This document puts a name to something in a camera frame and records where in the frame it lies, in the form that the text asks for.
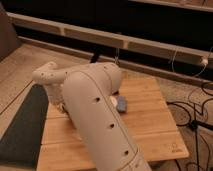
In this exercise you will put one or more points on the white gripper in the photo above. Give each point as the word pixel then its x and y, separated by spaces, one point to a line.
pixel 55 96

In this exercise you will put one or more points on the long wooden shelf rail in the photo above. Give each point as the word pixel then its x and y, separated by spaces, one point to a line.
pixel 138 45

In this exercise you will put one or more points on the black table leg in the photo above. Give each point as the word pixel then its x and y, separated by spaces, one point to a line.
pixel 95 57

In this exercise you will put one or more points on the blue sponge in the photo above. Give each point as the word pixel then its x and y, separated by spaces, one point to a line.
pixel 121 104

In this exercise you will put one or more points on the white paper cup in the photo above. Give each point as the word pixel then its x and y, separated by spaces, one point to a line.
pixel 114 101

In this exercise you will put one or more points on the black rubber mat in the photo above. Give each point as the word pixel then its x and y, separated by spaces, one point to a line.
pixel 20 144

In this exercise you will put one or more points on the grey sofa corner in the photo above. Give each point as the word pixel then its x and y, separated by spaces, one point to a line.
pixel 9 40

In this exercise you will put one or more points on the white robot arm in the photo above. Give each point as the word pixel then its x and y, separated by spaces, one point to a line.
pixel 85 90

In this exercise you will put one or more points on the wooden cutting board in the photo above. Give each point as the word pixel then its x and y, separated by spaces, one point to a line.
pixel 148 119

